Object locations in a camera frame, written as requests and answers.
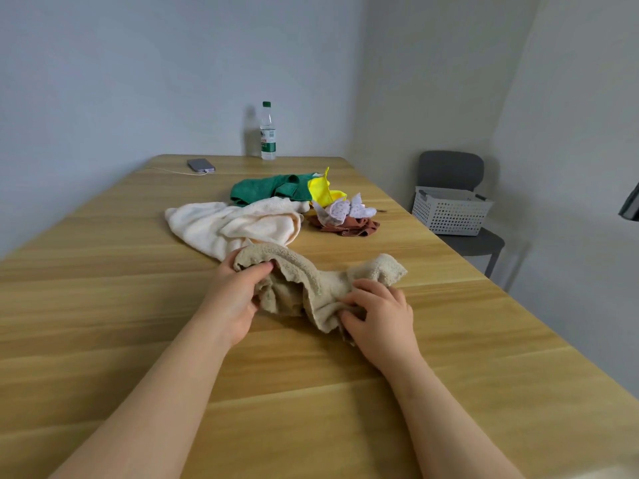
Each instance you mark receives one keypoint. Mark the small white towel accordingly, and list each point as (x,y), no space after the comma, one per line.
(224,224)

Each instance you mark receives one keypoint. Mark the white plastic basket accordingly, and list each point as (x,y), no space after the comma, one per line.
(452,214)

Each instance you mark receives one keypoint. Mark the lilac dotted white cloth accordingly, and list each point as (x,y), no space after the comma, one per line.
(344,210)

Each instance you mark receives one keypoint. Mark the yellow cloth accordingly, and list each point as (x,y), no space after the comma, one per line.
(324,191)

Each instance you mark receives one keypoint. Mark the person's left forearm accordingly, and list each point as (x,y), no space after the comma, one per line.
(145,419)

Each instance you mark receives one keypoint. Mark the grey chair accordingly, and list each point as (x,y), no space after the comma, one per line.
(449,169)

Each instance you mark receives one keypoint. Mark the grey smartphone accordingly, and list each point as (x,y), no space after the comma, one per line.
(201,166)

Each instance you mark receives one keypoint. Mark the person's left hand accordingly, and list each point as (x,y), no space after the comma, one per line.
(229,309)

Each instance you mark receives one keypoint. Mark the clear green-label water bottle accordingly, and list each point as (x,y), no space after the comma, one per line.
(268,134)

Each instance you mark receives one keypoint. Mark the person's right forearm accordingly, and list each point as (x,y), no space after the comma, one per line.
(449,429)

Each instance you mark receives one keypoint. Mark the dark grey curtain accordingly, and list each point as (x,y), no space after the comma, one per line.
(631,204)

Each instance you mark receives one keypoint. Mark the tan brown towel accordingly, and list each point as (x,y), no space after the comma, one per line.
(309,284)

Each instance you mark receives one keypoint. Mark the wooden table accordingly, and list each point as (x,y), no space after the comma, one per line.
(100,319)

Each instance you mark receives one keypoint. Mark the green cloth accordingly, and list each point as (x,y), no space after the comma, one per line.
(269,189)

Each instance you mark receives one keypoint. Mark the person's right hand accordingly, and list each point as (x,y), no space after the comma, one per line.
(384,329)

